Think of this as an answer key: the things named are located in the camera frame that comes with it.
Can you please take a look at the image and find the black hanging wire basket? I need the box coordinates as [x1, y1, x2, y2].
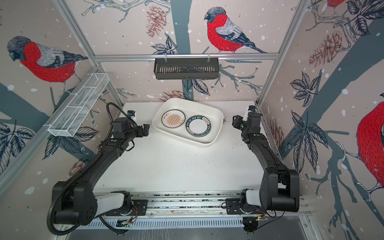
[154, 58, 220, 80]

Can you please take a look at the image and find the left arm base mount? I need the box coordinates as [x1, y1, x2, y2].
[106, 200, 148, 217]

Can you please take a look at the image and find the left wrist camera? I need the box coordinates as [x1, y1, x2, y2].
[127, 110, 137, 123]

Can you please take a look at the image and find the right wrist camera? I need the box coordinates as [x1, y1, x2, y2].
[243, 105, 257, 121]

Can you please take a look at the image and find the white plastic bin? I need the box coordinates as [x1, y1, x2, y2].
[152, 98, 224, 147]

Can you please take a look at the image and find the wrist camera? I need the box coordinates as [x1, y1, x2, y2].
[127, 110, 137, 123]
[243, 105, 257, 121]

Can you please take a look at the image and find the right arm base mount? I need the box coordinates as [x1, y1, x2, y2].
[224, 198, 265, 215]

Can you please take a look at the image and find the black corrugated cable conduit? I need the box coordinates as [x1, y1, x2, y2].
[46, 155, 97, 236]

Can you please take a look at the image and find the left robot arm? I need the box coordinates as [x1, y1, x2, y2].
[47, 124, 150, 227]

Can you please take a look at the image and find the white mesh wall shelf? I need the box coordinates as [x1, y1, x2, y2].
[48, 73, 110, 137]

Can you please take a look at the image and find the green rim plate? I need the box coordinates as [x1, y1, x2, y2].
[186, 115, 212, 138]

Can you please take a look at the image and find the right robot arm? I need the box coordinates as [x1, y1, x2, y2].
[232, 113, 300, 212]

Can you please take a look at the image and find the orange sunburst plate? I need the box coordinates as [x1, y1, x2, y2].
[162, 110, 186, 129]

